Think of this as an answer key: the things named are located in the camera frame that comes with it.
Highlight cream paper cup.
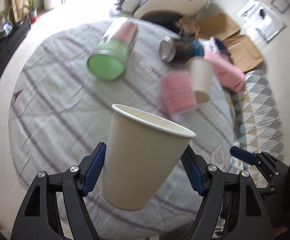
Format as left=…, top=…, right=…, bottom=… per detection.
left=101, top=104, right=196, bottom=211

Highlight pink cup lying front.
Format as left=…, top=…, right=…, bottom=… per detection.
left=160, top=70, right=197, bottom=116

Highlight small white paper cup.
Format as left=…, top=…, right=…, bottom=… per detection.
left=186, top=56, right=214, bottom=103

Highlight geometric patterned rug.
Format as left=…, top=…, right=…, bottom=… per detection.
left=226, top=69, right=286, bottom=188

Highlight striped white tablecloth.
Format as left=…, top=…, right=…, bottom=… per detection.
left=8, top=19, right=237, bottom=240

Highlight brown cardboard box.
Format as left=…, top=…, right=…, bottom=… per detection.
left=196, top=13, right=264, bottom=72

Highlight green pink glass jar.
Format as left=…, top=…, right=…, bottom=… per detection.
left=87, top=18, right=139, bottom=81

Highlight silver colourful metal can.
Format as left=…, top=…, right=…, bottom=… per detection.
left=159, top=37, right=205, bottom=63

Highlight white papers on floor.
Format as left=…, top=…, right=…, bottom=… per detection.
left=237, top=0, right=286, bottom=43

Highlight potted green plant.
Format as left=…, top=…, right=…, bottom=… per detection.
left=23, top=0, right=38, bottom=23

